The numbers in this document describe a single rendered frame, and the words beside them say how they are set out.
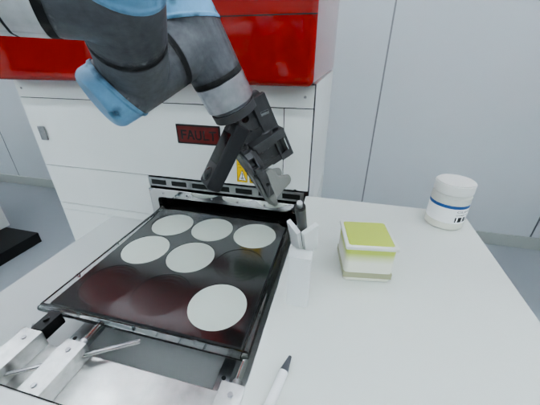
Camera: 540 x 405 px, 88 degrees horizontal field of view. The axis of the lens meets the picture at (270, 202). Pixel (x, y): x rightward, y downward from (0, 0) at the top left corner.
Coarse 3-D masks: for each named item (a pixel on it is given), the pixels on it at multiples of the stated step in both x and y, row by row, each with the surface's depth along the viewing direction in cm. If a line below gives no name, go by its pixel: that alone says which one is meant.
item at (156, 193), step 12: (156, 192) 80; (168, 192) 79; (180, 192) 78; (192, 192) 77; (204, 192) 77; (156, 204) 82; (228, 204) 76; (240, 204) 75; (252, 204) 74; (264, 204) 73; (288, 204) 71; (228, 216) 79
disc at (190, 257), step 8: (176, 248) 62; (184, 248) 62; (192, 248) 62; (200, 248) 62; (208, 248) 62; (168, 256) 59; (176, 256) 59; (184, 256) 59; (192, 256) 59; (200, 256) 59; (208, 256) 59; (168, 264) 57; (176, 264) 57; (184, 264) 57; (192, 264) 57; (200, 264) 57
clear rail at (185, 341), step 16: (48, 304) 48; (80, 320) 45; (96, 320) 45; (112, 320) 45; (144, 336) 43; (160, 336) 42; (176, 336) 42; (208, 352) 41; (224, 352) 40; (240, 352) 40
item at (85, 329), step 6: (84, 324) 50; (90, 324) 50; (78, 330) 49; (84, 330) 49; (90, 330) 50; (102, 330) 52; (72, 336) 48; (78, 336) 48; (84, 336) 48; (96, 336) 51; (90, 342) 50
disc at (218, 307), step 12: (204, 288) 51; (216, 288) 51; (228, 288) 51; (192, 300) 49; (204, 300) 49; (216, 300) 49; (228, 300) 49; (240, 300) 49; (192, 312) 46; (204, 312) 46; (216, 312) 46; (228, 312) 46; (240, 312) 46; (204, 324) 44; (216, 324) 44; (228, 324) 44
